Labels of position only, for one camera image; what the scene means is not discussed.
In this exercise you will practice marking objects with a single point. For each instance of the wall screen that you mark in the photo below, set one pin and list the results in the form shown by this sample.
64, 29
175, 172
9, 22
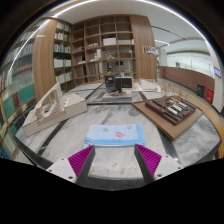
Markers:
217, 72

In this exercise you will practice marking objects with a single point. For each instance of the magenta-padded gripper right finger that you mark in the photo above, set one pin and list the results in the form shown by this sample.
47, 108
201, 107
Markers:
166, 165

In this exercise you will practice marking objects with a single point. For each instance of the wooden shelf unit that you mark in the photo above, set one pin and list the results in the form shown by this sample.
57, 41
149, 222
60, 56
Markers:
110, 50

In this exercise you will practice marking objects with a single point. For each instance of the brown model on wooden board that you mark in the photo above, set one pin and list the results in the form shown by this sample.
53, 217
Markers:
170, 115

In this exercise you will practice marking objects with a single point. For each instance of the glass-fronted bookshelf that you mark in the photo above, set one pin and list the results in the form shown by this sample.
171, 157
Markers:
18, 83

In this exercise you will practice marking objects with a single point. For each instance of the white architectural model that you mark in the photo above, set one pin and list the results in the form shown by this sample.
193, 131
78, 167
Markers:
53, 111

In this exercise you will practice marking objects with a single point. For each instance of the dark bin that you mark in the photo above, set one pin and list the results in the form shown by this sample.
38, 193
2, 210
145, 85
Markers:
200, 90

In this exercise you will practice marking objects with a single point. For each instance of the wall poster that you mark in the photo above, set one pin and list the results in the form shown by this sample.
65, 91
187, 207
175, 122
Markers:
149, 50

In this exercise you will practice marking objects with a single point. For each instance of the light blue cartoon towel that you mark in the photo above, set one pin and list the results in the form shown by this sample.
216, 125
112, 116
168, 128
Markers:
115, 135

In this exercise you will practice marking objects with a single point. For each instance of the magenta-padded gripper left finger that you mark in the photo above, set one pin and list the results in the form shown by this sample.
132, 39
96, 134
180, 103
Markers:
61, 166

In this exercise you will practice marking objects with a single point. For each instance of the small white building model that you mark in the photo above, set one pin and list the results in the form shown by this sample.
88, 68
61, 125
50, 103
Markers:
146, 86

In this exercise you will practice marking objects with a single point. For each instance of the red bin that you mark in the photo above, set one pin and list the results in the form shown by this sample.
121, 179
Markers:
209, 96

